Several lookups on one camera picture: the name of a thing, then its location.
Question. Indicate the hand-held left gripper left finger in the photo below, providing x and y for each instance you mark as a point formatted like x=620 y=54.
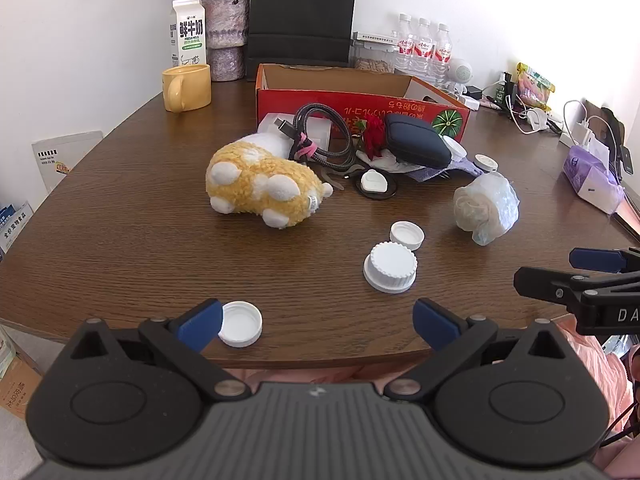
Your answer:
x=202 y=327

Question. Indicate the white green milk carton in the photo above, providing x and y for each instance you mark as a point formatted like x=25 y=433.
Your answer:
x=187 y=35

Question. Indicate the small white device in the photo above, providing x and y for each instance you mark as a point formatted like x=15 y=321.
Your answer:
x=373 y=180

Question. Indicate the brown cardboard carton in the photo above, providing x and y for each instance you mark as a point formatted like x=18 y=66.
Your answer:
x=17 y=385

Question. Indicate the pink clothing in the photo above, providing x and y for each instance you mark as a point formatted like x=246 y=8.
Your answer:
x=592 y=360

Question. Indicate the water bottle red label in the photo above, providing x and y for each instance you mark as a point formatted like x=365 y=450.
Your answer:
x=442 y=52
x=406 y=45
x=424 y=50

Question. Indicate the purple cloth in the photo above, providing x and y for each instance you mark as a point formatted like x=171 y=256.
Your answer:
x=462 y=165

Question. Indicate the white robot speaker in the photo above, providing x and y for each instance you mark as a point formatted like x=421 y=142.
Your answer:
x=460 y=71

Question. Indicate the clear seed container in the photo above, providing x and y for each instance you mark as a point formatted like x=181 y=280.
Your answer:
x=372 y=64

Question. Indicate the white charger box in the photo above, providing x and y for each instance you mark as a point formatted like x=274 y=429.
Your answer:
x=472 y=104

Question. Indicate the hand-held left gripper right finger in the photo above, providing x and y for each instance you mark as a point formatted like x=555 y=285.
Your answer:
x=435 y=325

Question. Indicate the white object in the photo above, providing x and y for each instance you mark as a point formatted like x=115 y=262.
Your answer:
x=392 y=191

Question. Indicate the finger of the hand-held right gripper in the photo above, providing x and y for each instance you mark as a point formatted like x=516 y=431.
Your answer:
x=545 y=284
x=595 y=259

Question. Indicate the white printed board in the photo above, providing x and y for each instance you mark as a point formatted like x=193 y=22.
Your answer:
x=65 y=157

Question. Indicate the blue white bag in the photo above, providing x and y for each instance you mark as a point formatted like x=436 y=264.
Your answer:
x=12 y=225

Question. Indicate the large white screw cap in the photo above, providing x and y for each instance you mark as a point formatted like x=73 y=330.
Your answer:
x=390 y=267

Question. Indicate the black power adapter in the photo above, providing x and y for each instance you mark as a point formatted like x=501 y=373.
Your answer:
x=474 y=92

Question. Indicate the yellow pink snack bag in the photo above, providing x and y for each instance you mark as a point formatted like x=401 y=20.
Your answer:
x=532 y=85

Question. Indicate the yellow white plush toy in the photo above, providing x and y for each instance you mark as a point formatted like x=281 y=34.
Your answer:
x=245 y=160

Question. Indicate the clear plastic box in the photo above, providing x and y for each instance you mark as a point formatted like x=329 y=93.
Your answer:
x=318 y=135

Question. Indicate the plastic bundle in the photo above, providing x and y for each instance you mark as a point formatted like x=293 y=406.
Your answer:
x=482 y=205

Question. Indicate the purple speckled vase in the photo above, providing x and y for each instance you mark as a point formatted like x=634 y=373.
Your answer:
x=225 y=25

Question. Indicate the black paper bag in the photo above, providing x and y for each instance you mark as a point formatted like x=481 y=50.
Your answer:
x=300 y=10

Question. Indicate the yellow mug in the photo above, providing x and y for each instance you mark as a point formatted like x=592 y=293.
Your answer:
x=190 y=87

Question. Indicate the red artificial flower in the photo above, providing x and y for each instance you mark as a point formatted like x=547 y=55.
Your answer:
x=372 y=132

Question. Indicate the purple tissue pack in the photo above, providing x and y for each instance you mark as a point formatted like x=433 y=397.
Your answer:
x=590 y=175

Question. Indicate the black stand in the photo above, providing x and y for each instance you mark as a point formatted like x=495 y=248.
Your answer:
x=510 y=91

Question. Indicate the white power adapter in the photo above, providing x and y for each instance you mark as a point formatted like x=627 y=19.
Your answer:
x=580 y=132

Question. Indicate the red cardboard box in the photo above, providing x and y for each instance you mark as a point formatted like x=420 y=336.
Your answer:
x=325 y=102

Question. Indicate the white face mask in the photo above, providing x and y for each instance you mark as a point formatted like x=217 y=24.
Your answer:
x=537 y=119

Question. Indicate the navy zip case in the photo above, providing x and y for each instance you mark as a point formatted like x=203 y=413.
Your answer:
x=415 y=140

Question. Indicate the flat white box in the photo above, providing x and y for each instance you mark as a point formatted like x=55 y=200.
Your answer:
x=375 y=38

